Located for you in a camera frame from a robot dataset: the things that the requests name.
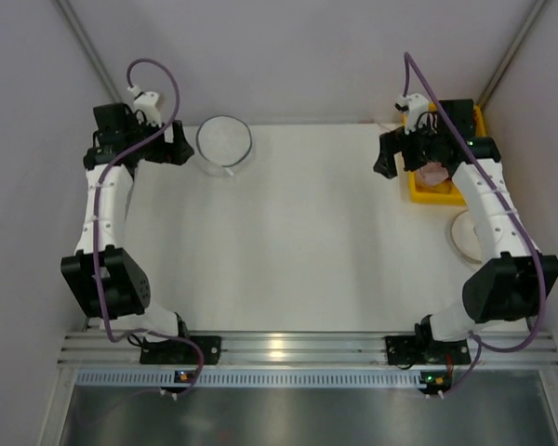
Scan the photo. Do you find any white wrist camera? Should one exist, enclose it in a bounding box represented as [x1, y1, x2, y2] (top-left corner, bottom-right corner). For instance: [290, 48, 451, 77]
[395, 94, 430, 135]
[127, 85, 165, 127]

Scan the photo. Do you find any yellow plastic bin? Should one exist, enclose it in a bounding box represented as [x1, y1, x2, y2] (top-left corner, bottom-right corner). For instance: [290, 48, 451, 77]
[407, 105, 487, 206]

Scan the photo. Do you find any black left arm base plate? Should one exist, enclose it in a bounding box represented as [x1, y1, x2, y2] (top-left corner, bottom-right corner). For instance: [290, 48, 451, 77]
[139, 335, 222, 365]

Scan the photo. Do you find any aluminium frame rail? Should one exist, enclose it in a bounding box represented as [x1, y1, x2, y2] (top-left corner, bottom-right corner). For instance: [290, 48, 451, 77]
[57, 330, 558, 370]

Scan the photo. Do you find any perforated cable duct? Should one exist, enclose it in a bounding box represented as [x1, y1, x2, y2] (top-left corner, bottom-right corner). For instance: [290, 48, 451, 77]
[75, 369, 448, 388]

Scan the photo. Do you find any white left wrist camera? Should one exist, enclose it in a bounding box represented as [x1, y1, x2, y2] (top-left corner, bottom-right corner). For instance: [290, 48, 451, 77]
[127, 85, 165, 127]

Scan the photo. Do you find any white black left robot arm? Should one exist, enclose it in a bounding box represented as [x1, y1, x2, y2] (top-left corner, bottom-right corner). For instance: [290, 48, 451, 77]
[60, 94, 194, 342]

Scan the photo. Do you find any pink bra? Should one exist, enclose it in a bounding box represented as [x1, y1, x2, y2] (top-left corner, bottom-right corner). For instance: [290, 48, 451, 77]
[416, 162, 449, 188]

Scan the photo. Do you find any beige round laundry bag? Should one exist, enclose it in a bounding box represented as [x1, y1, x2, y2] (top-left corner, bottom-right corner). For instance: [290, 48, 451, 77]
[448, 210, 482, 266]

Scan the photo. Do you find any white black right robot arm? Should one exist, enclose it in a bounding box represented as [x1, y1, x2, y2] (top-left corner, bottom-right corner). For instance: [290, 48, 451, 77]
[374, 94, 558, 342]

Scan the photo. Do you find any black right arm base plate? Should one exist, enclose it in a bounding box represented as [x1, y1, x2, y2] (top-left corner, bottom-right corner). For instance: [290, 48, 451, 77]
[384, 334, 472, 368]

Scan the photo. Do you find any white mesh laundry bag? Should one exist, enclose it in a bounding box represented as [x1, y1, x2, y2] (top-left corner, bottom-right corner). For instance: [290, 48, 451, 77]
[195, 115, 254, 177]

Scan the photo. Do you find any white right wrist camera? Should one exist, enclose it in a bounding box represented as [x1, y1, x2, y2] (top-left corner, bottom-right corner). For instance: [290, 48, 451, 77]
[395, 94, 430, 135]

